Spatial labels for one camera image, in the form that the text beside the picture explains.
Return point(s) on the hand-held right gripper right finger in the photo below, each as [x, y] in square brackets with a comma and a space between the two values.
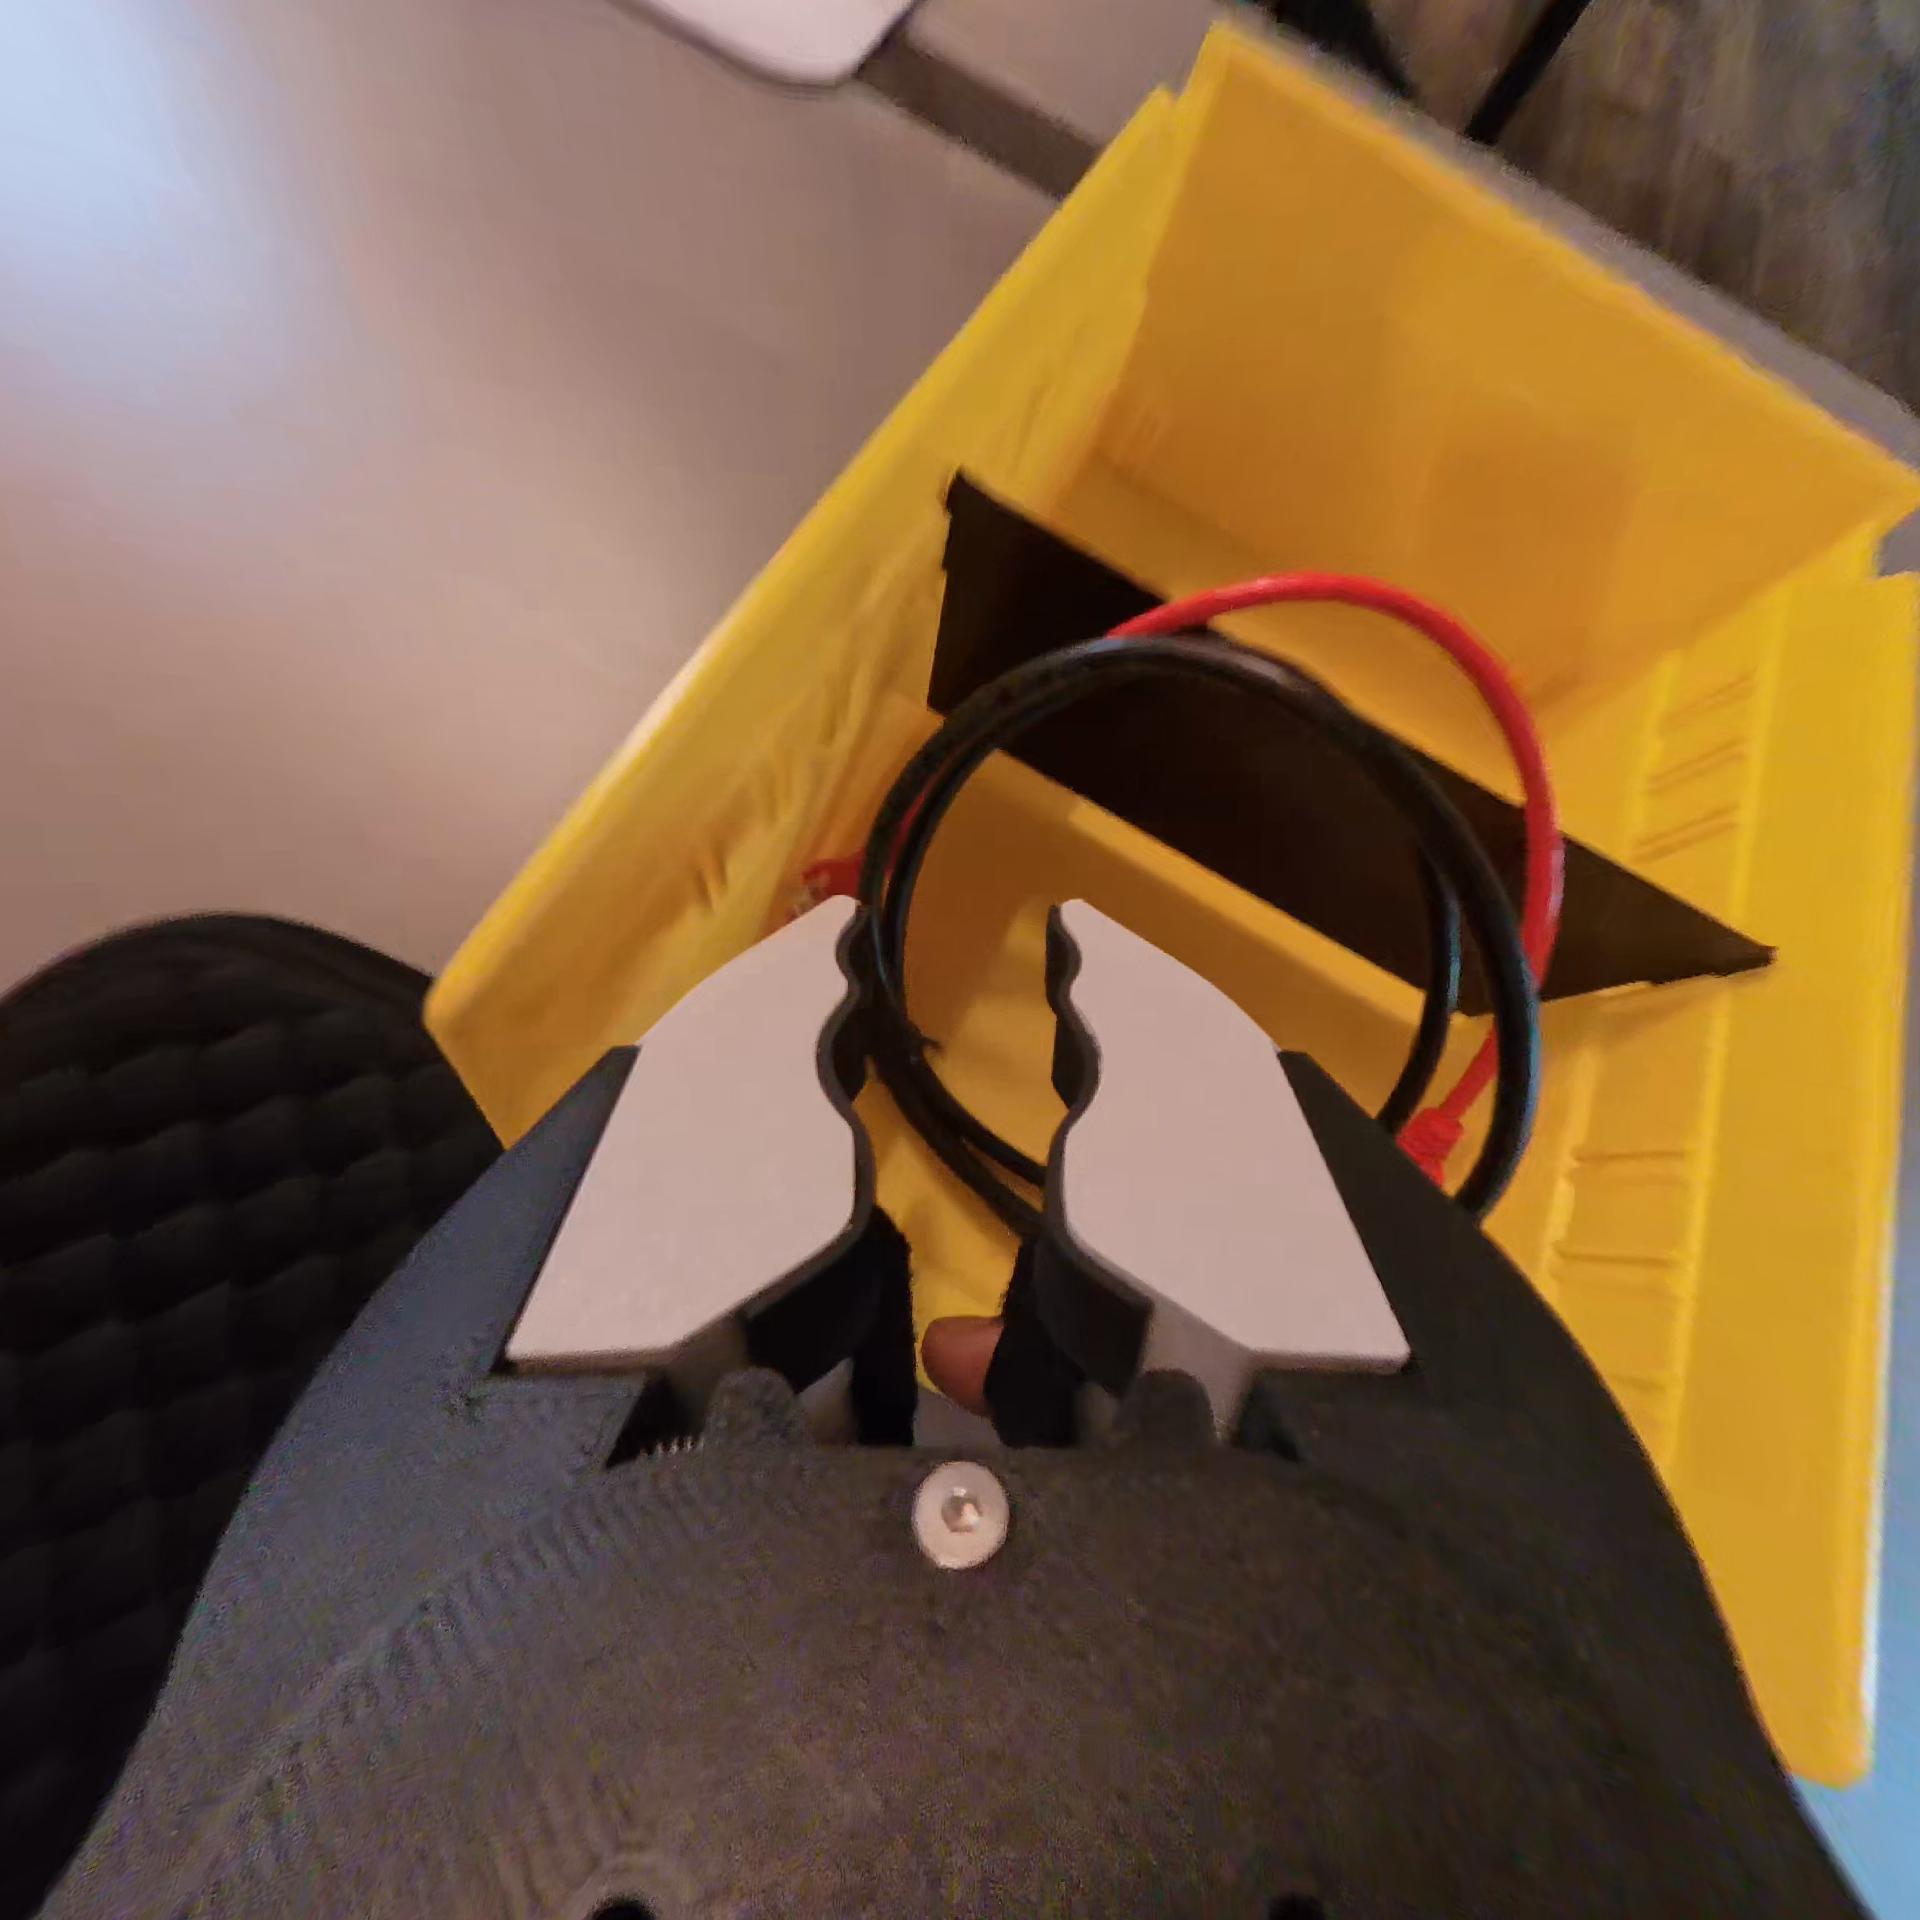
[1229, 1187]

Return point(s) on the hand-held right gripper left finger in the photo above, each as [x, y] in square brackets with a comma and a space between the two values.
[707, 1171]

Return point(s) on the yellow plastic bin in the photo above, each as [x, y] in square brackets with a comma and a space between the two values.
[1349, 377]

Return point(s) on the person's right hand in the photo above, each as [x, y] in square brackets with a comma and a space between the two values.
[960, 1355]

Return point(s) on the black bin divider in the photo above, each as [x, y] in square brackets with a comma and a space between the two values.
[1049, 598]

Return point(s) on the white document stand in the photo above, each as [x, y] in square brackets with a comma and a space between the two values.
[782, 31]

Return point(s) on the black desk frame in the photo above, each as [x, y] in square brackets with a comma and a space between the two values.
[1528, 67]

